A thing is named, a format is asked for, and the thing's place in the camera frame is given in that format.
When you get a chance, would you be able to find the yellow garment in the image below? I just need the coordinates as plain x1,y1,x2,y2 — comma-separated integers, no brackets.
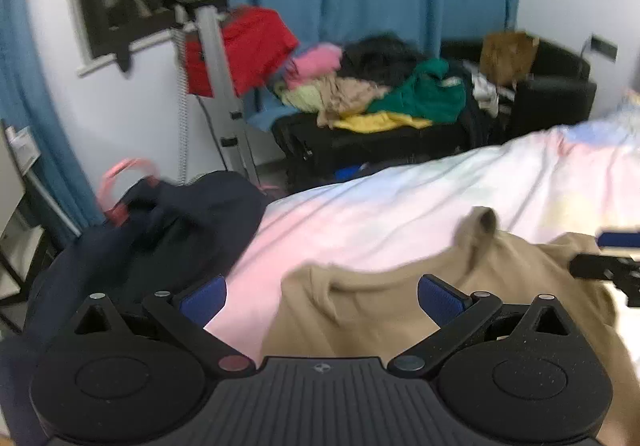
331,110,434,134

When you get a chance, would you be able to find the tan shirt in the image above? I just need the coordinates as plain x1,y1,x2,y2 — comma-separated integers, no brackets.
260,206,640,446

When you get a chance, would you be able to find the red garment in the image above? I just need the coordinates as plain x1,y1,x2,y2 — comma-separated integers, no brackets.
184,6,301,98

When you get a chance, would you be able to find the pale yellow-green garment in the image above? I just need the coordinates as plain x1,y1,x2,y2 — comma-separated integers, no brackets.
274,82,327,114

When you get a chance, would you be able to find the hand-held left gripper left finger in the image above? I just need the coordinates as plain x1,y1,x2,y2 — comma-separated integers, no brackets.
72,273,256,377

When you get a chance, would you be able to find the pink garment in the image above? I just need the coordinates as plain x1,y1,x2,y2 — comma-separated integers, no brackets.
286,42,344,90

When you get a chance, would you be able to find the dark navy garment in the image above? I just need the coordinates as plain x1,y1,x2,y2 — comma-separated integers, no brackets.
0,170,269,446

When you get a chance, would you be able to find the pink clothes hanger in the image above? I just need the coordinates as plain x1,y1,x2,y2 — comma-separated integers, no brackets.
97,157,162,228

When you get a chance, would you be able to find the brown paper bag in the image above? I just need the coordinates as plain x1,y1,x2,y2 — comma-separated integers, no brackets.
479,29,541,88

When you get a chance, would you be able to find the light blue garment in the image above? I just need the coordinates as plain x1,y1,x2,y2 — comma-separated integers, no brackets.
246,93,302,133

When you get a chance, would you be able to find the black suitcase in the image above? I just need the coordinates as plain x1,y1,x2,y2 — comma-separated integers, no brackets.
271,112,477,189

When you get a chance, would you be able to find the wall socket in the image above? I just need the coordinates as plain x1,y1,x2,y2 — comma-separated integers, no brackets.
589,32,619,62

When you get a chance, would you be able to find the black armchair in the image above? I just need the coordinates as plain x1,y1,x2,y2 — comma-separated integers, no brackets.
440,37,599,148

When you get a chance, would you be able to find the white cloth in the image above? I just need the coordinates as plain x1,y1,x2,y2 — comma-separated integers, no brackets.
469,70,517,120

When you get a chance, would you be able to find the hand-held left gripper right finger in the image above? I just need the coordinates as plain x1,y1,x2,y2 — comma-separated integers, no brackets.
387,273,576,379

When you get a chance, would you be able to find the green garment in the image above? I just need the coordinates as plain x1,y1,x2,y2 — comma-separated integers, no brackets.
366,57,469,125

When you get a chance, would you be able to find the grey metal rack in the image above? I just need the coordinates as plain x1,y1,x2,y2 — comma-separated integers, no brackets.
0,120,83,329

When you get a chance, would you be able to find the beige garment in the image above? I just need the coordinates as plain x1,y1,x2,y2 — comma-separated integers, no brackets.
316,75,392,128

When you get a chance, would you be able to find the pastel pink bedsheet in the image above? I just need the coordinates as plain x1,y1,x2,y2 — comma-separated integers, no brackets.
205,88,640,362

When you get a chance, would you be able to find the grey garment steamer stand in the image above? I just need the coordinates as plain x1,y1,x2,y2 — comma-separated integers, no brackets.
141,0,262,188

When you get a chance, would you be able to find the narrow blue curtain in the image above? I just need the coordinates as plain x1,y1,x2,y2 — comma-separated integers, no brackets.
0,0,105,243

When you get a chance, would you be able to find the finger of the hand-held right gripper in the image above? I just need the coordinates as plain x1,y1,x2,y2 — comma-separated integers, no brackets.
569,252,640,308
596,230,640,250

